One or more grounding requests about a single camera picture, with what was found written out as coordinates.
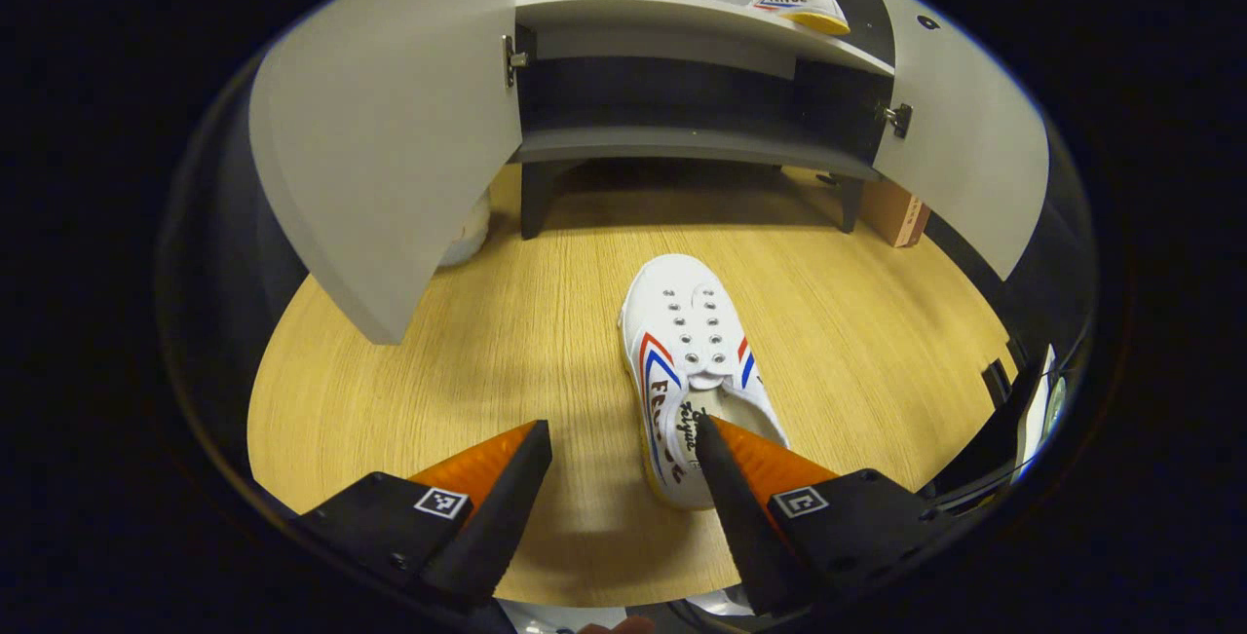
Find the white canvas shoe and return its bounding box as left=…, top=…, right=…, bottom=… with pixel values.
left=748, top=0, right=851, bottom=37
left=619, top=254, right=790, bottom=511

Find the white round object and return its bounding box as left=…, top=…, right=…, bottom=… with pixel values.
left=436, top=188, right=493, bottom=270

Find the white cabinet shelf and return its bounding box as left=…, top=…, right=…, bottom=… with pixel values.
left=514, top=0, right=895, bottom=80

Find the white shoe cabinet door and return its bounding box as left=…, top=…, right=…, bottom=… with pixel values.
left=857, top=0, right=1051, bottom=282
left=248, top=0, right=532, bottom=346

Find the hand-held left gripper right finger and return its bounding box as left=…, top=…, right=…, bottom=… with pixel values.
left=694, top=415, right=961, bottom=615

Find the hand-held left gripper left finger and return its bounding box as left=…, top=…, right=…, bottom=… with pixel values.
left=292, top=420, right=553, bottom=615

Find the brown box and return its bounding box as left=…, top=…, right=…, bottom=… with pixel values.
left=860, top=176, right=931, bottom=248

